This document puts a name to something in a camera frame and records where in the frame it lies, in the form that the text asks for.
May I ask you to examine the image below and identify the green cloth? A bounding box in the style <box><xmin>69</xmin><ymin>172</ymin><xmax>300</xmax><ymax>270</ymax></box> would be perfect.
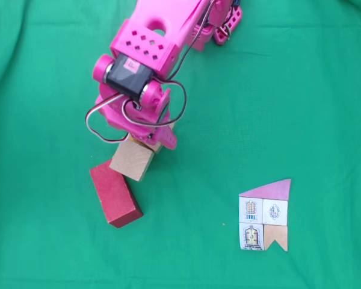
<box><xmin>0</xmin><ymin>0</ymin><xmax>361</xmax><ymax>289</ymax></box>

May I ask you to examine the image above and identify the wrist servo cable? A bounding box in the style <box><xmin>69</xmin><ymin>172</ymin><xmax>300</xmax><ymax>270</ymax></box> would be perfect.
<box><xmin>122</xmin><ymin>79</ymin><xmax>188</xmax><ymax>127</ymax></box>

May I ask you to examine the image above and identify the gripper servo cable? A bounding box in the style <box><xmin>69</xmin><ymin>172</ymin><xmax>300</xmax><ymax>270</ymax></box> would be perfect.
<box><xmin>85</xmin><ymin>93</ymin><xmax>130</xmax><ymax>144</ymax></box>

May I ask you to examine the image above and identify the red wooden wedge block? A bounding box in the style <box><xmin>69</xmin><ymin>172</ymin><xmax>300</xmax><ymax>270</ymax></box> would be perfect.
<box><xmin>89</xmin><ymin>159</ymin><xmax>144</xmax><ymax>229</ymax></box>

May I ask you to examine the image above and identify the wooden cube with oval window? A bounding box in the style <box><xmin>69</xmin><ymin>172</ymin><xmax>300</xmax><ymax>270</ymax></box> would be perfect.
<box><xmin>109</xmin><ymin>140</ymin><xmax>156</xmax><ymax>182</ymax></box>

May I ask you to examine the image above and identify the paper house picture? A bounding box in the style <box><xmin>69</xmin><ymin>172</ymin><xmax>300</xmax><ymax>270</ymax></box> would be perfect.
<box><xmin>238</xmin><ymin>178</ymin><xmax>292</xmax><ymax>252</ymax></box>

